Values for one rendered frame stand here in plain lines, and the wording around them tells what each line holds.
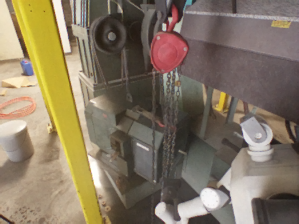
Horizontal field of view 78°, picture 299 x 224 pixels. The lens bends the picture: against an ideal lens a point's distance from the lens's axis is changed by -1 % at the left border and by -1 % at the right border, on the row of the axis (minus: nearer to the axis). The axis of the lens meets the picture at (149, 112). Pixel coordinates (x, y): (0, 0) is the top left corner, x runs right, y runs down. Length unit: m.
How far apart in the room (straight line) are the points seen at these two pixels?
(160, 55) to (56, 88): 0.43
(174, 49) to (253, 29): 0.51
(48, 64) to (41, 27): 0.13
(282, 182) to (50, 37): 0.80
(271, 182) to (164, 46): 0.55
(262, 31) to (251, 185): 0.81
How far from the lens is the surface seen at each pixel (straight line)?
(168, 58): 0.76
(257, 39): 1.13
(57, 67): 0.80
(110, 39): 1.62
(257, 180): 0.50
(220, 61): 1.24
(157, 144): 1.13
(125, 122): 1.28
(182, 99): 1.63
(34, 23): 0.77
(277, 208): 0.39
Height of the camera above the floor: 1.53
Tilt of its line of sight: 31 degrees down
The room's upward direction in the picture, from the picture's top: straight up
